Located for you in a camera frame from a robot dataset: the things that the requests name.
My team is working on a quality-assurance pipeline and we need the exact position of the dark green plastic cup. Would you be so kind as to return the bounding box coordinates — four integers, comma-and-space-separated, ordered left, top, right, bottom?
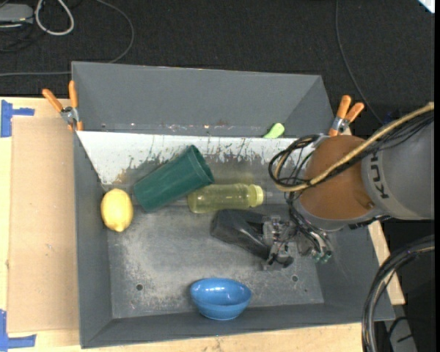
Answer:
132, 144, 216, 213

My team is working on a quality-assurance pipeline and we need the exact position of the brown cardboard board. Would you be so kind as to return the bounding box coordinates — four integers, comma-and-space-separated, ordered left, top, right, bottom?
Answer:
6, 117, 81, 335

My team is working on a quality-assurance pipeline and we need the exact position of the grey metal bin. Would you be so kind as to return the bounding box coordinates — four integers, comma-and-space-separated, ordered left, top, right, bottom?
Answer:
70, 61, 396, 348

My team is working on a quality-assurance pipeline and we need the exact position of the clear plastic bottle yellow cap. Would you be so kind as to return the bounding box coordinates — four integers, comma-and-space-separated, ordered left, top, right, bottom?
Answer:
187, 183, 274, 214

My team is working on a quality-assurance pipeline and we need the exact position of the light green curved piece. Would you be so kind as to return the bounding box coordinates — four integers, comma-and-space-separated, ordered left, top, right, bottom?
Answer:
262, 122, 286, 139

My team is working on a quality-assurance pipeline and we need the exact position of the black plastic packet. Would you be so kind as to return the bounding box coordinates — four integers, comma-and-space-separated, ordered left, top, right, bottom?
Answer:
210, 208, 278, 260

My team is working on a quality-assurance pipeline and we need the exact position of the yellow lemon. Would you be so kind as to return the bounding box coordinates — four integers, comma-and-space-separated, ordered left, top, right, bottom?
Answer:
100, 188, 135, 233

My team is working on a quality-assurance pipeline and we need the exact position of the blue bowl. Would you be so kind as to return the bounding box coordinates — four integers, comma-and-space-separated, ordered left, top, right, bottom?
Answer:
189, 277, 253, 321

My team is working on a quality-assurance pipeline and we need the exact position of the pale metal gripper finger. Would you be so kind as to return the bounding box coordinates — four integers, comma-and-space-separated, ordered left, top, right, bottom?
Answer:
263, 215, 296, 242
262, 242, 296, 271

